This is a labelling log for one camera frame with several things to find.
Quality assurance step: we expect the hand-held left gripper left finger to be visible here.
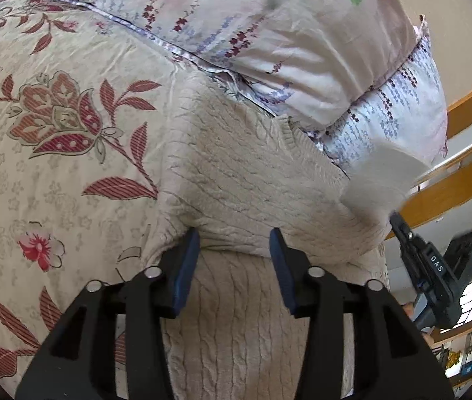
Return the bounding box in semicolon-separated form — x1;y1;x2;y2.
15;227;201;400

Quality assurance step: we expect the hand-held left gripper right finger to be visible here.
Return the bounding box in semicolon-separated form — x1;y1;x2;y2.
269;227;455;400

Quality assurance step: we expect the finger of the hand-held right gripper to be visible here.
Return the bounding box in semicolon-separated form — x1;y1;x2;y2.
390;212;412;238

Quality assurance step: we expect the beige cable knit sweater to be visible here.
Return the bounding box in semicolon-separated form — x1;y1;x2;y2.
142;69;430;400

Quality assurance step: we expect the wooden headboard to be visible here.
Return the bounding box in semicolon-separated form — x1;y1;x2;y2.
386;77;472;240

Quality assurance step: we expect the wooden shelf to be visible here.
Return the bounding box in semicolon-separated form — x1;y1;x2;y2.
432;308;472;388

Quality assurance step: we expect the pink pillow with blue flowers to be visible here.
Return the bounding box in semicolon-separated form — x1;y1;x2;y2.
219;35;449;180

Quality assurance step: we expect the floral bed quilt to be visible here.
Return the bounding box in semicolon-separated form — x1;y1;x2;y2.
0;0;203;396

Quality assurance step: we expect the pink floral pillow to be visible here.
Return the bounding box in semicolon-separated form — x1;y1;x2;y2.
23;0;430;121

